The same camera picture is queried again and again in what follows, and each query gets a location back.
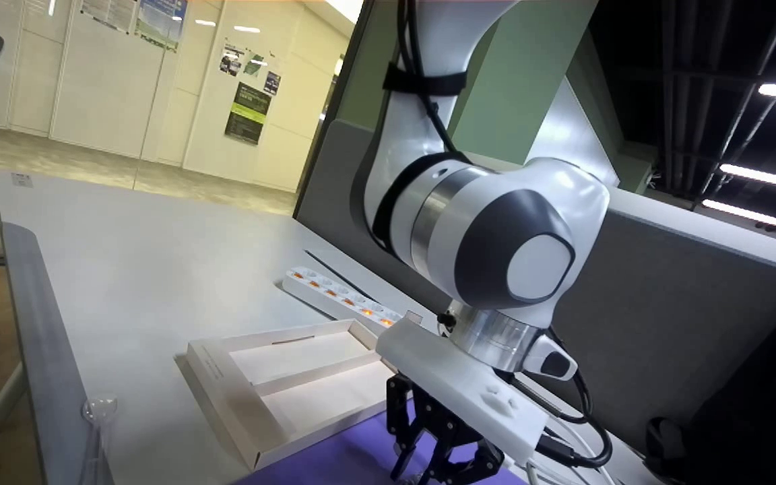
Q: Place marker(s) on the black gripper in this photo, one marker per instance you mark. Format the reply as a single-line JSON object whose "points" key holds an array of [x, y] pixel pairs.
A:
{"points": [[424, 405]]}

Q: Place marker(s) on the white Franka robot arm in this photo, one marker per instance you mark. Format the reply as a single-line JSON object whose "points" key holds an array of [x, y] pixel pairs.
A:
{"points": [[486, 224]]}

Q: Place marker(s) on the purple mat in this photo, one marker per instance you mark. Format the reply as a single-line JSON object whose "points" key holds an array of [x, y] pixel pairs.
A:
{"points": [[350, 453]]}

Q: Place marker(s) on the beige wooden compartment tray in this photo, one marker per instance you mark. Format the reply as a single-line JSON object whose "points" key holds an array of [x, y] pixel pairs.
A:
{"points": [[288, 385]]}

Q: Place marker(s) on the white power strip orange switches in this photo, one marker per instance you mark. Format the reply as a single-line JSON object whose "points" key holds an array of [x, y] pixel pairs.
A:
{"points": [[336, 298]]}

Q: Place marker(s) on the grey desk partition panel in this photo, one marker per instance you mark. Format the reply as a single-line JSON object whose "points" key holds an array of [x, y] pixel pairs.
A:
{"points": [[674, 306]]}

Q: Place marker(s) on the green pillar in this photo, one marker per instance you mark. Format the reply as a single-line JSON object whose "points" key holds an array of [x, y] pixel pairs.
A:
{"points": [[531, 81]]}

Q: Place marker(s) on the white table leg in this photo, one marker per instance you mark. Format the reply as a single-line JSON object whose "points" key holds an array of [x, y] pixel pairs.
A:
{"points": [[1, 405]]}

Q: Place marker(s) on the green and black wall poster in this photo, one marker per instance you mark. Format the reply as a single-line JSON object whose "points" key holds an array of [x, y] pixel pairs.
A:
{"points": [[249, 112]]}

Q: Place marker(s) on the small wall notices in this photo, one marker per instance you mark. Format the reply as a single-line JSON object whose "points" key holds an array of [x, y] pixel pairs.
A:
{"points": [[245, 65]]}

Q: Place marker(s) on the large wall poster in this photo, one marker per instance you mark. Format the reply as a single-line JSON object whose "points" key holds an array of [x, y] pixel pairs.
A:
{"points": [[163, 19]]}

